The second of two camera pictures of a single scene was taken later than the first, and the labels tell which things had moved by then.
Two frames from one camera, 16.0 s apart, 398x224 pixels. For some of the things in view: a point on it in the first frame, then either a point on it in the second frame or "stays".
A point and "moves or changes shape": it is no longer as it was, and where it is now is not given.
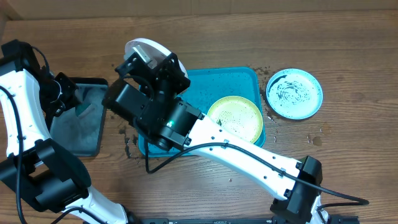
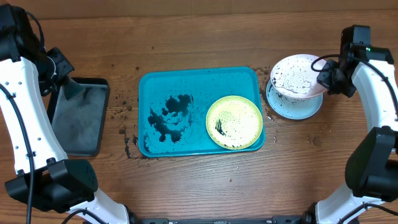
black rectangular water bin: [79, 127] stays
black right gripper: [170, 69] to [322, 78]
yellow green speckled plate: [238, 115] stays
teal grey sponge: [83, 109] moves or changes shape
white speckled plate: [152, 52] to [293, 76]
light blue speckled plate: [293, 94] stays
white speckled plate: [150, 52] to [356, 34]
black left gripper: [71, 99] to [66, 67]
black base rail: [248, 220] stays
